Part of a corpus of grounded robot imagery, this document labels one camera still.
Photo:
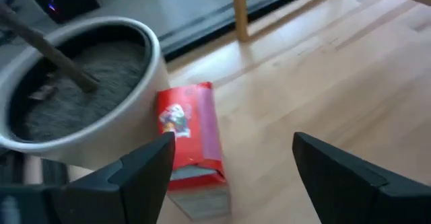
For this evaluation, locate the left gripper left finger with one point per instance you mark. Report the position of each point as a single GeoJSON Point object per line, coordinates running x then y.
{"type": "Point", "coordinates": [141, 183]}

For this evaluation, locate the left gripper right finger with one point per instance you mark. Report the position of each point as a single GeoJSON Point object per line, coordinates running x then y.
{"type": "Point", "coordinates": [353, 197]}

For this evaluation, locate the red cereal box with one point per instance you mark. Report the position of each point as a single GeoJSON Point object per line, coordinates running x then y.
{"type": "Point", "coordinates": [188, 143]}

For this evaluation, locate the white round plant pot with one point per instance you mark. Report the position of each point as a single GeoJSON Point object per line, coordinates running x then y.
{"type": "Point", "coordinates": [128, 123]}

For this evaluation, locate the green leafy plant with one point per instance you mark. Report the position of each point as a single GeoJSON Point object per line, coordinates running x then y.
{"type": "Point", "coordinates": [54, 52]}

